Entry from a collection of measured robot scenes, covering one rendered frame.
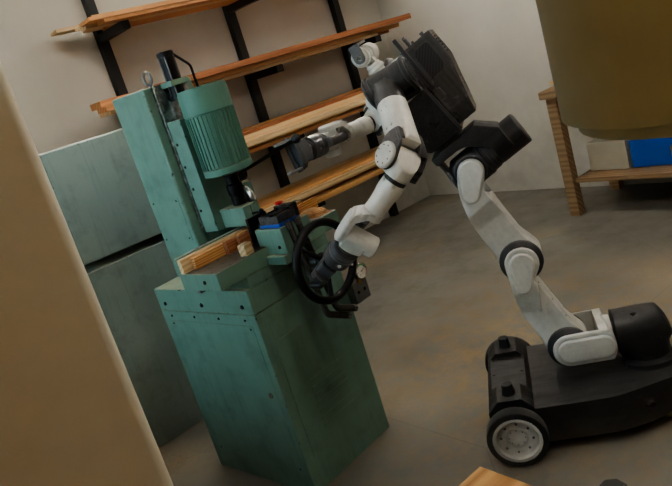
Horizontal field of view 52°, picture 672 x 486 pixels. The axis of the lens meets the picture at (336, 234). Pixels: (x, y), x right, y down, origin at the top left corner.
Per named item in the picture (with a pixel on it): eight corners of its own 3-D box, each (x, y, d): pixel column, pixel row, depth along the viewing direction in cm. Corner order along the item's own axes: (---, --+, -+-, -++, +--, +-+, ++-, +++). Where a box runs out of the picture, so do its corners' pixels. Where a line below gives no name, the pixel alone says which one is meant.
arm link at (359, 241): (357, 272, 203) (377, 253, 195) (326, 256, 201) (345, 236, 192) (364, 243, 211) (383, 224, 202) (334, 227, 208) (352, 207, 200)
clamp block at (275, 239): (287, 254, 227) (279, 229, 225) (261, 255, 237) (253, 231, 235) (316, 237, 237) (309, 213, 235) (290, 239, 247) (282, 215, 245)
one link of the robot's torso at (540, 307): (592, 335, 249) (530, 224, 241) (601, 361, 230) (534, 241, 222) (551, 352, 254) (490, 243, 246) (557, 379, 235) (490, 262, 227)
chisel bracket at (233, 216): (250, 230, 243) (242, 207, 241) (226, 231, 253) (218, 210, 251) (264, 222, 248) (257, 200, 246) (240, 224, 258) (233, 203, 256)
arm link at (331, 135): (303, 135, 255) (323, 127, 262) (312, 163, 257) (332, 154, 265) (325, 131, 247) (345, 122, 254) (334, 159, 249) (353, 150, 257)
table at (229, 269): (239, 292, 213) (233, 274, 211) (184, 291, 234) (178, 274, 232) (360, 222, 254) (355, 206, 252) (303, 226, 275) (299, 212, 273)
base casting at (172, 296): (253, 316, 228) (244, 291, 226) (160, 310, 268) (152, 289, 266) (339, 262, 258) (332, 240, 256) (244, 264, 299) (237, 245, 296)
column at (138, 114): (208, 277, 257) (140, 89, 240) (175, 277, 273) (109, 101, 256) (252, 254, 273) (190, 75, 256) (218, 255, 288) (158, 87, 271)
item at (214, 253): (197, 269, 232) (193, 258, 231) (194, 269, 233) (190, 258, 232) (318, 206, 274) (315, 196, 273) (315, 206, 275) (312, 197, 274)
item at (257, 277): (250, 288, 228) (246, 277, 227) (212, 288, 242) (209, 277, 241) (328, 242, 255) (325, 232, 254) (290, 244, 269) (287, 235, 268)
